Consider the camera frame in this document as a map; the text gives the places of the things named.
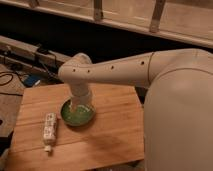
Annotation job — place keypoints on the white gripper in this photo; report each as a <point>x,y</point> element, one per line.
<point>80,94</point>

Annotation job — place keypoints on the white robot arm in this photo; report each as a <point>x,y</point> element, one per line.
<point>178,107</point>

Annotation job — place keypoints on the green ceramic bowl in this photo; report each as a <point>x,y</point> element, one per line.
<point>78,116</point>

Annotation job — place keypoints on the wooden table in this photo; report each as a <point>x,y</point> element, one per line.
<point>114,136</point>

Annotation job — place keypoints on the black power adapter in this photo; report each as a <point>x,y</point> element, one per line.
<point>42,50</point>

